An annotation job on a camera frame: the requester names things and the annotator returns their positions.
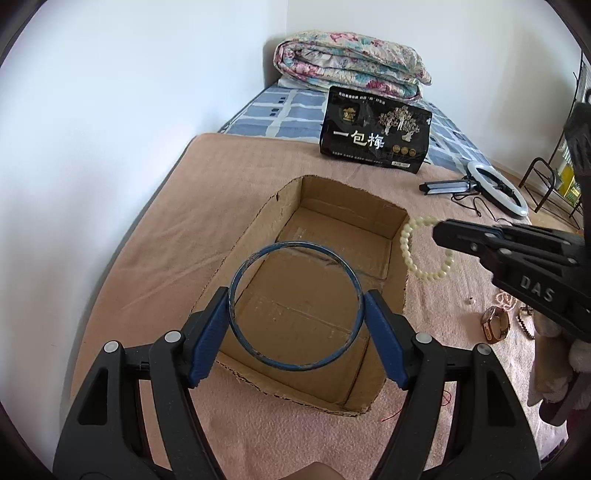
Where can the pink blanket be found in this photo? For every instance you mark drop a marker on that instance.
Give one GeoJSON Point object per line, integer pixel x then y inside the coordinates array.
{"type": "Point", "coordinates": [138, 230]}

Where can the black snack bag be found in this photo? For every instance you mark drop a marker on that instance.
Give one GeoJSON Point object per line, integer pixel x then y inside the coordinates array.
{"type": "Point", "coordinates": [369, 134]}

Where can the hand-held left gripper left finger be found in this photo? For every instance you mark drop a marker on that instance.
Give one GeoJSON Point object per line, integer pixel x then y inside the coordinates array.
{"type": "Point", "coordinates": [210, 332]}

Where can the black metal rack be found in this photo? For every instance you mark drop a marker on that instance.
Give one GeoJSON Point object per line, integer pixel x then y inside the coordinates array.
{"type": "Point", "coordinates": [539, 159]}

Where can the rose gold wristwatch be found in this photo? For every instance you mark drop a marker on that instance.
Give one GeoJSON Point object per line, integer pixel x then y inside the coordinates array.
{"type": "Point", "coordinates": [489, 323]}

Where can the black folded tripod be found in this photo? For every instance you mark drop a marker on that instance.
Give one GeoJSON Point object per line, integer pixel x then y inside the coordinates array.
{"type": "Point", "coordinates": [443, 187]}

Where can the person's right forearm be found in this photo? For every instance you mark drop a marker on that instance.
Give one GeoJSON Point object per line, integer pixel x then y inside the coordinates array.
{"type": "Point", "coordinates": [554, 350]}

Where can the cardboard box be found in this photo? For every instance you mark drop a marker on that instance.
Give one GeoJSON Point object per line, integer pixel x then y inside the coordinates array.
{"type": "Point", "coordinates": [341, 221]}

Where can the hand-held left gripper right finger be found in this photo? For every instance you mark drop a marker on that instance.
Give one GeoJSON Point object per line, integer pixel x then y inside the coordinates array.
{"type": "Point", "coordinates": [385, 337]}

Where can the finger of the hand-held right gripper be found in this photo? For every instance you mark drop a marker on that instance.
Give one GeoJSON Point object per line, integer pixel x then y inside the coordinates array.
{"type": "Point", "coordinates": [531, 286]}
{"type": "Point", "coordinates": [531, 240]}

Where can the yellow green packages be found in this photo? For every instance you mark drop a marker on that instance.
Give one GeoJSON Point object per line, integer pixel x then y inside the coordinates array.
{"type": "Point", "coordinates": [568, 180]}

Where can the blue plaid bed sheet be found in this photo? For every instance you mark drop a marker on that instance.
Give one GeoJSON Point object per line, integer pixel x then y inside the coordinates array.
{"type": "Point", "coordinates": [277, 110]}

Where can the folded floral quilt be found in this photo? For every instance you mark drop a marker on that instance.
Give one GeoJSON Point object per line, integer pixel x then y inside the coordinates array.
{"type": "Point", "coordinates": [346, 55]}

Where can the red thread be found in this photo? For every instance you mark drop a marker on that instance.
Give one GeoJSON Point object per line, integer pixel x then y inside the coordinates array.
{"type": "Point", "coordinates": [390, 417]}

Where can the blue bangle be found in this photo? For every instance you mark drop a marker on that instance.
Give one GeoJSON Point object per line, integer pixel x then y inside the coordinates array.
{"type": "Point", "coordinates": [300, 245]}

